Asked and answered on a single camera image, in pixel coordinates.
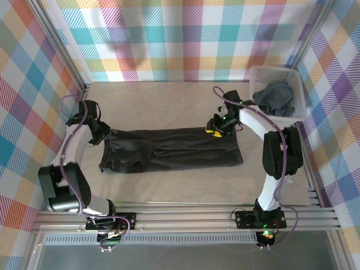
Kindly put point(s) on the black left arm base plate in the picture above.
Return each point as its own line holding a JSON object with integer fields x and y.
{"x": 132, "y": 217}

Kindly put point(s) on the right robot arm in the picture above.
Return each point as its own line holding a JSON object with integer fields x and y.
{"x": 281, "y": 152}

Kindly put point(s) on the black t-shirt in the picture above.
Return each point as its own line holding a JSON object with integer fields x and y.
{"x": 182, "y": 152}

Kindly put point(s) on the aluminium rail frame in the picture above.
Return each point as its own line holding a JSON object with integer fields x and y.
{"x": 182, "y": 219}

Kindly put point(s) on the white plastic basket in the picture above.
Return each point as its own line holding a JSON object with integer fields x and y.
{"x": 270, "y": 74}

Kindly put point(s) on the aluminium side rail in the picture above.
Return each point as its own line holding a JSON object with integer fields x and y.
{"x": 84, "y": 94}
{"x": 309, "y": 174}

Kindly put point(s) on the aluminium corner post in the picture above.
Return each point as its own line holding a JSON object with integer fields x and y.
{"x": 60, "y": 42}
{"x": 313, "y": 28}

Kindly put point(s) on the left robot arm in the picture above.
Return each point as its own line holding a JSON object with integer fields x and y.
{"x": 74, "y": 143}

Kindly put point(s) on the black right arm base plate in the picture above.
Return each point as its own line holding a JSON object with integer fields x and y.
{"x": 244, "y": 219}

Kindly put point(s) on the small LED circuit board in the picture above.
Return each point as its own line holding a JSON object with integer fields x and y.
{"x": 265, "y": 234}
{"x": 111, "y": 234}

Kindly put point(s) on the grey t-shirt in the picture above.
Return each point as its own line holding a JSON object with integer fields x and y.
{"x": 272, "y": 97}

